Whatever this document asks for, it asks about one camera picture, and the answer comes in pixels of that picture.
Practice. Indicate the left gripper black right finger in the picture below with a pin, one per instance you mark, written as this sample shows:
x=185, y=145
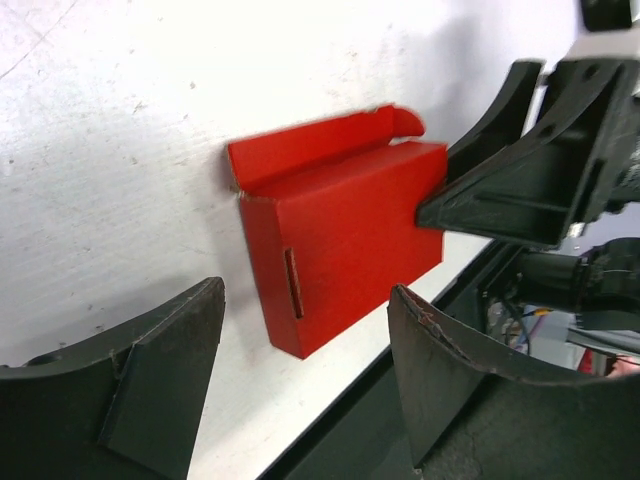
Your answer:
x=475, y=409

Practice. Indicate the red paper box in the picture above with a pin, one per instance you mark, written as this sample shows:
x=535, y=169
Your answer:
x=328, y=212

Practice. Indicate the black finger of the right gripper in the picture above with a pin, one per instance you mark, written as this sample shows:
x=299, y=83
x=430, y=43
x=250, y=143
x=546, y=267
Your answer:
x=501, y=125
x=579, y=160

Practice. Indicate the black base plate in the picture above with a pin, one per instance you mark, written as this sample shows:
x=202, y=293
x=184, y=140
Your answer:
x=362, y=435

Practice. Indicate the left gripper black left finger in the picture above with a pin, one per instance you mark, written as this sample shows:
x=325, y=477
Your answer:
x=123, y=404

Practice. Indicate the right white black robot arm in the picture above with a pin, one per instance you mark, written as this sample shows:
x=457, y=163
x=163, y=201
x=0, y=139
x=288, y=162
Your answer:
x=606, y=279

